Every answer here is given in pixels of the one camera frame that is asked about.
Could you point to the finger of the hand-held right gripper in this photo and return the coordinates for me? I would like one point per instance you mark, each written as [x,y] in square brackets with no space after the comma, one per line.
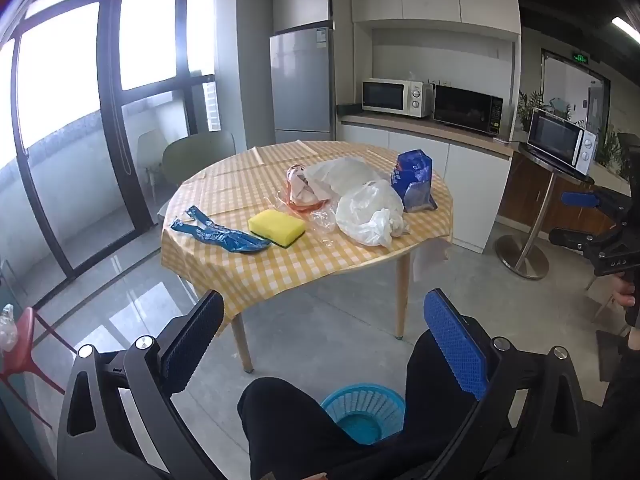
[580,198]
[575,239]

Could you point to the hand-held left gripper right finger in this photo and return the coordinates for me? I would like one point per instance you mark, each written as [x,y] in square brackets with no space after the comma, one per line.
[455,345]

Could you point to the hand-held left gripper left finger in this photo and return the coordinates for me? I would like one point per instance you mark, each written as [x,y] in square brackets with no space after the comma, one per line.
[192,340]

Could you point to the blue plastic bag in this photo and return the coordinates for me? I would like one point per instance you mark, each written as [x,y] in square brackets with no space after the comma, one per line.
[225,237]

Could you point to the blue plastic basket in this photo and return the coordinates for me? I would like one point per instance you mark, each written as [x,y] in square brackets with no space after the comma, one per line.
[360,405]

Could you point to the yellow sponge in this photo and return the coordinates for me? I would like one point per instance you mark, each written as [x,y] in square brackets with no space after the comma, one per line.
[275,225]

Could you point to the person's right forearm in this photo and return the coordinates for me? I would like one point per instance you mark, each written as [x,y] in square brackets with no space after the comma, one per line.
[625,410]

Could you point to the person's right hand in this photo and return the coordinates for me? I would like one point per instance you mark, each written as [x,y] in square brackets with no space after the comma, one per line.
[624,294]

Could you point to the wooden cabinet panel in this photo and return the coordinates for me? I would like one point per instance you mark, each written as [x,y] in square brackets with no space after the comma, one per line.
[520,190]

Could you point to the white microwave with dark door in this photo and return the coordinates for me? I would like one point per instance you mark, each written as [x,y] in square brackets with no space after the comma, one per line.
[555,137]

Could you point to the round wooden table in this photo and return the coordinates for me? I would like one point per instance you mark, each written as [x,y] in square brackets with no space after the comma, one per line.
[402,285]

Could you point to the glass door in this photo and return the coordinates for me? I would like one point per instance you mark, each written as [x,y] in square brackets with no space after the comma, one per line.
[565,90]

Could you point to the white counter with lower cabinets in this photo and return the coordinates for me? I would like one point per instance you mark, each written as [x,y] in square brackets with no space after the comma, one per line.
[470,185]

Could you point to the green exit sign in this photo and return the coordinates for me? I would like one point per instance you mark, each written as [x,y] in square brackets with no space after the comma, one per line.
[580,58]

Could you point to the black microwave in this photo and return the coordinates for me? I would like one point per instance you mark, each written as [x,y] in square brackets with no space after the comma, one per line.
[465,107]

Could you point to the knotted white plastic bag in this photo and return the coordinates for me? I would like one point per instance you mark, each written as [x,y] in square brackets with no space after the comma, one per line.
[365,210]

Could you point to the red chair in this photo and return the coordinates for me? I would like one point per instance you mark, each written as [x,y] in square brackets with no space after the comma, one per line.
[25,340]

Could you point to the blue snack bag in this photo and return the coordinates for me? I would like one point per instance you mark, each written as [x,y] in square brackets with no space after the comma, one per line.
[412,175]

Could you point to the ceiling light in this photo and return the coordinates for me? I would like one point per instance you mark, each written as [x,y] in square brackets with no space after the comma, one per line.
[626,29]

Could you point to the clear plastic wrap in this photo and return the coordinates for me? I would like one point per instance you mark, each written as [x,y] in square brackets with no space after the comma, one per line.
[322,220]

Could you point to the small clear plastic bag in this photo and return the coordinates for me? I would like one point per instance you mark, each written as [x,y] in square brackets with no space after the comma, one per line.
[9,327]

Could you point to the green chair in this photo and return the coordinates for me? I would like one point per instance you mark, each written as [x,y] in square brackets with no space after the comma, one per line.
[197,155]

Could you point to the red and white plastic bag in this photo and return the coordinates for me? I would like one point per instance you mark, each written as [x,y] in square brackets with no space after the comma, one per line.
[302,185]

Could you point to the white microwave with knobs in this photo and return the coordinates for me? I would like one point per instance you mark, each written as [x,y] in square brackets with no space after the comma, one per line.
[385,95]

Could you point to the silver refrigerator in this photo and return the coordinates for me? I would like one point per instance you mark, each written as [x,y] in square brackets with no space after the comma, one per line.
[300,85]

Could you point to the metal pedestal table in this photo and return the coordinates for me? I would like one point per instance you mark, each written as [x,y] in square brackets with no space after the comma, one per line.
[535,225]

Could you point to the wooden frame chair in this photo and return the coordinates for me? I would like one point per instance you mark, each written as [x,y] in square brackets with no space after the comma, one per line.
[602,305]

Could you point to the black window frame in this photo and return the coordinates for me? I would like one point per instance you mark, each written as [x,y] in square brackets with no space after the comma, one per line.
[107,60]

